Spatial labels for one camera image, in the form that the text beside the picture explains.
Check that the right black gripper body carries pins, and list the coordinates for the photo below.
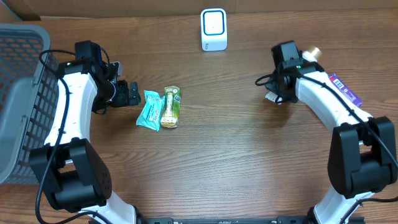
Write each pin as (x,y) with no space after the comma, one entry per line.
(284,91)

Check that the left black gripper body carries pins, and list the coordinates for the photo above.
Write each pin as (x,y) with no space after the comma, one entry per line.
(125,93)

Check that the teal plastic packet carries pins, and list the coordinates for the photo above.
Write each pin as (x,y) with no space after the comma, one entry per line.
(152,111)

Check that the white bamboo print tube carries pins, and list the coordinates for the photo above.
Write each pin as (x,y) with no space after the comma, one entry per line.
(291,57)

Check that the green yellow snack packet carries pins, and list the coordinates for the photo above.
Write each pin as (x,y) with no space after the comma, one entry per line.
(171,114)

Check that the purple Carefree pad pack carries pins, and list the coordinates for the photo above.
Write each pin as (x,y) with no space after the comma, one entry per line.
(346,91)

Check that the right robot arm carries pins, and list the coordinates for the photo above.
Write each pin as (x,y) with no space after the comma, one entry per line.
(362,159)

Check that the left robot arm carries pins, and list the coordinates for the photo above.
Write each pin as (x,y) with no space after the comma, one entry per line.
(70,172)

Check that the white barcode scanner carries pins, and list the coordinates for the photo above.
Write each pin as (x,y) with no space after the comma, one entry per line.
(214,30)

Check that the grey plastic basket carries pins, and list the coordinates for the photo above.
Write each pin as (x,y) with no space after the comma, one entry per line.
(29,96)

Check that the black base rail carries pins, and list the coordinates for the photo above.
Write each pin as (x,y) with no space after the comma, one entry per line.
(278,220)

